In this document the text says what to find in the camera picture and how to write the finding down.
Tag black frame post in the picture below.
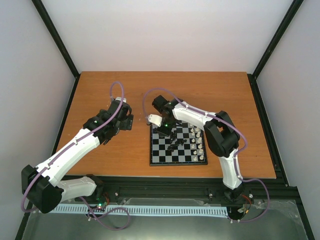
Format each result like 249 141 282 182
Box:
251 0 305 77
31 0 81 78

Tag black left frame post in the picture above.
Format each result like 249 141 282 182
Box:
31 0 81 78

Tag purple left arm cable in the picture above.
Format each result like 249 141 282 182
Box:
20 81 131 230

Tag black pile of chess pieces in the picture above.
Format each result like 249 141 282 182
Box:
167 131 187 152

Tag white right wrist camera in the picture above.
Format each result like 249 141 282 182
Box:
146 114 163 127

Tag black and white chessboard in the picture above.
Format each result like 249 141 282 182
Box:
149 121 208 166

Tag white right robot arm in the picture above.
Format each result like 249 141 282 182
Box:
147 95 244 203

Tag white slotted cable duct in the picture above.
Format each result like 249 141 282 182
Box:
51 203 228 218

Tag black right frame post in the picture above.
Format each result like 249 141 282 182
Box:
251 0 305 77

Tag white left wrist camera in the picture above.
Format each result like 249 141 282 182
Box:
111 97 127 103

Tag black aluminium frame rail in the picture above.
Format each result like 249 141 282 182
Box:
97 176 302 207

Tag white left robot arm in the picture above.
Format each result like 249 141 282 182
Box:
21 97 134 214

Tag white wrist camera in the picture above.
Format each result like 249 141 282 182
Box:
111 97 127 103
146 114 163 127

